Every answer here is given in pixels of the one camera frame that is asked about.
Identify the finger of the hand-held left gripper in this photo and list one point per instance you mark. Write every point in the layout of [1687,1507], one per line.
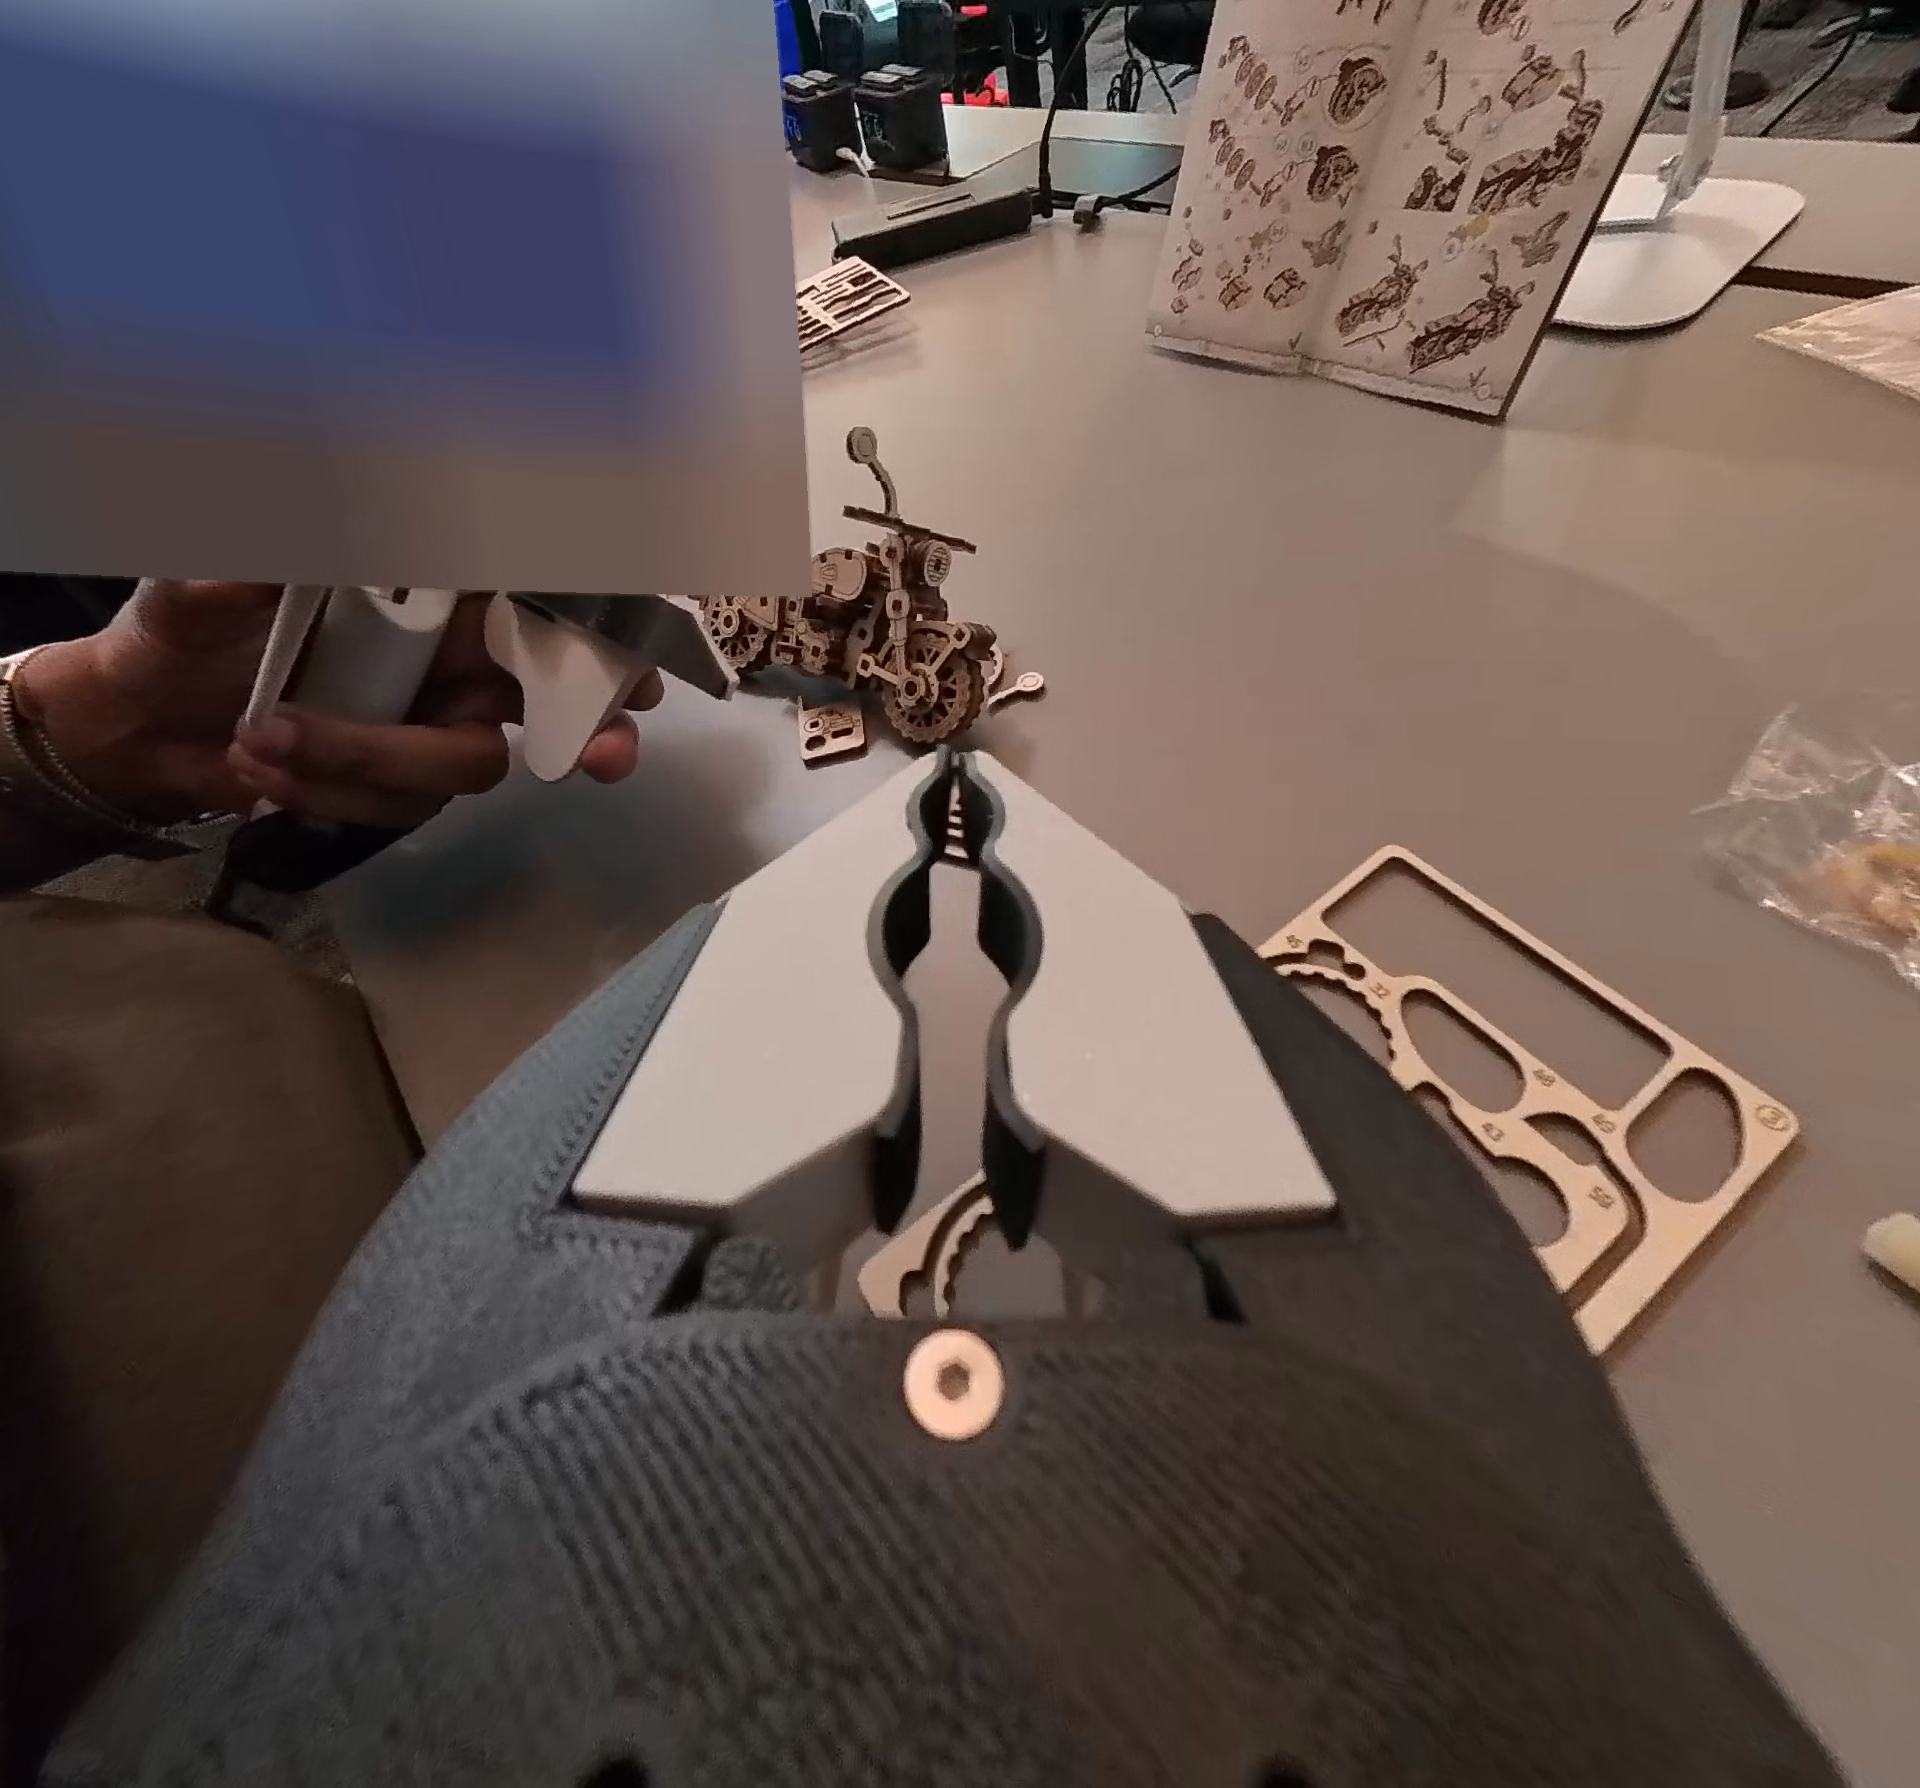
[675,633]

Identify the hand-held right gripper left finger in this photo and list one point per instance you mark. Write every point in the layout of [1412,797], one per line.
[750,1053]

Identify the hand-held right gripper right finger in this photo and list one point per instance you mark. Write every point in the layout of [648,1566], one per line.
[1140,1068]

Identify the grey desk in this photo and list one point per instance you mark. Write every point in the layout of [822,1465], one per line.
[1276,619]

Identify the person's left hand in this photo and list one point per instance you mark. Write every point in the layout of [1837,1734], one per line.
[165,709]

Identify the small wooden parts sheet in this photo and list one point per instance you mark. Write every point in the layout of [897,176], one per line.
[831,735]

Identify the wooden motorcycle model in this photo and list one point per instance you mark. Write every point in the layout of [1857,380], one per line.
[901,619]

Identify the black power strip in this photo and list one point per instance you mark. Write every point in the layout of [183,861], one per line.
[929,225]

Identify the black battery charger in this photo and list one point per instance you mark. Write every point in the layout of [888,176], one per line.
[901,120]
[818,120]

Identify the person's brown trousers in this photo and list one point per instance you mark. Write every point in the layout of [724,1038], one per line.
[150,1217]

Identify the clear plastic bag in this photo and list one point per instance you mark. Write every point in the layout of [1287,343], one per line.
[1853,340]
[1815,797]

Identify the assembly instruction booklet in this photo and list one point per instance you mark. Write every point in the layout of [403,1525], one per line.
[1350,168]

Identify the white monitor stand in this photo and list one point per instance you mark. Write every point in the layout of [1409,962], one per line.
[1680,244]

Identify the wooden cutout frame sheet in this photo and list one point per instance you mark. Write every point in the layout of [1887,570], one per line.
[1756,1120]

